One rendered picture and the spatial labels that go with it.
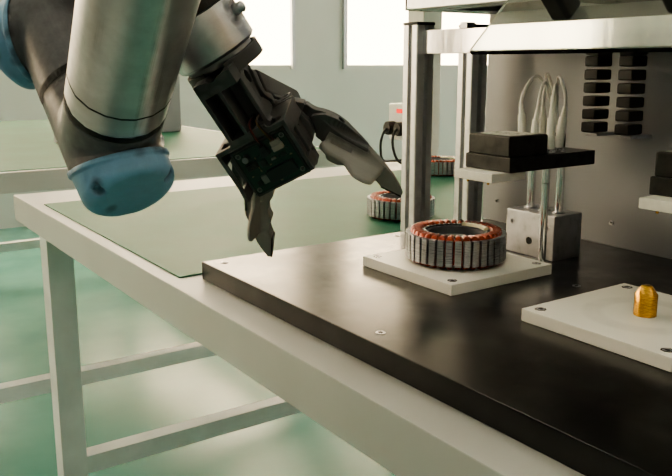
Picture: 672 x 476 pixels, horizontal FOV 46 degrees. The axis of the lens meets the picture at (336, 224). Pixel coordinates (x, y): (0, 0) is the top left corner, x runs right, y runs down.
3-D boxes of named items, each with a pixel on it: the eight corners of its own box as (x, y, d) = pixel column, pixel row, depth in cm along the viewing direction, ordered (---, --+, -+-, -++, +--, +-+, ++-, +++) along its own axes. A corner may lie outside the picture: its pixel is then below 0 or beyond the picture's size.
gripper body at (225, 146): (248, 210, 70) (171, 96, 66) (264, 170, 78) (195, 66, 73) (321, 174, 68) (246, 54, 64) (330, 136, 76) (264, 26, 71)
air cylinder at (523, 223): (551, 262, 92) (554, 216, 91) (504, 249, 99) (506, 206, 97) (579, 256, 95) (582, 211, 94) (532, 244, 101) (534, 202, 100)
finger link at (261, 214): (233, 275, 76) (237, 191, 71) (244, 245, 81) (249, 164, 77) (265, 280, 76) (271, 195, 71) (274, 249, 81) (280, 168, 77)
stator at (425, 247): (452, 277, 81) (453, 242, 80) (385, 256, 90) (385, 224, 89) (526, 262, 87) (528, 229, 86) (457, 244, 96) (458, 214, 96)
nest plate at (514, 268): (451, 296, 79) (451, 284, 78) (362, 265, 91) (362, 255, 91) (551, 274, 87) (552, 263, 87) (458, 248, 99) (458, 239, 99)
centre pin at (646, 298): (647, 319, 68) (650, 289, 67) (628, 313, 69) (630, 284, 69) (661, 315, 69) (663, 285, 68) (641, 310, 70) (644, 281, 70)
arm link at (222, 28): (169, 24, 72) (243, -20, 69) (197, 67, 74) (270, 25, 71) (145, 47, 65) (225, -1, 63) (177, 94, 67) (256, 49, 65)
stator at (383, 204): (353, 217, 130) (353, 195, 129) (391, 207, 139) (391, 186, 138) (411, 225, 123) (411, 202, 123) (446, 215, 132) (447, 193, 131)
